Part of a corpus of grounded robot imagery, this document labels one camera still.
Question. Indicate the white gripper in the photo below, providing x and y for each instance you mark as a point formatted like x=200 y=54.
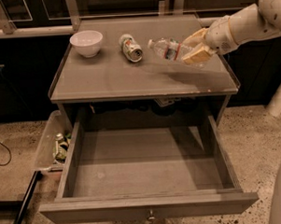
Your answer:
x=218 y=36

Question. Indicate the clear plastic water bottle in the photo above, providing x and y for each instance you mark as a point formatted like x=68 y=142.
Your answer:
x=171 y=50

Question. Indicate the open grey top drawer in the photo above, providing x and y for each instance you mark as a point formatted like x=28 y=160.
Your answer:
x=177 y=171

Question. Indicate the white metal railing frame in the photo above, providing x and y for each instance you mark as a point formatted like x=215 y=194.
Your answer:
x=58 y=17

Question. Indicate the black floor rail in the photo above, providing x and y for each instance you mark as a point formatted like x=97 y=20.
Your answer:
x=16 y=209

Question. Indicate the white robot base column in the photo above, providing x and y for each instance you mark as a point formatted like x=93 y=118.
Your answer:
x=274 y=107

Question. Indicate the metal drawer knob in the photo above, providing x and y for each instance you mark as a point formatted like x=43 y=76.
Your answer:
x=150 y=216

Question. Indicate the lying drink can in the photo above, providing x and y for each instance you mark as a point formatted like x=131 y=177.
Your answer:
x=130 y=48

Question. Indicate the white ceramic bowl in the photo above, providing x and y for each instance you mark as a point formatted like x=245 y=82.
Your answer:
x=87 y=43

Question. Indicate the grey cabinet with counter top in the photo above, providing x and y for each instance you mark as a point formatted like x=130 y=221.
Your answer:
x=110 y=76

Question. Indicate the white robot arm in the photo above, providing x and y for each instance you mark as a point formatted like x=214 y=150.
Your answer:
x=259 y=21

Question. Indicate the clear plastic storage bin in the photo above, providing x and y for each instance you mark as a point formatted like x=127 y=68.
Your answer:
x=47 y=157

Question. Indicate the green items in bin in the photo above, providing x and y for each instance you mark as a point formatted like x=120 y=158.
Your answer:
x=62 y=142

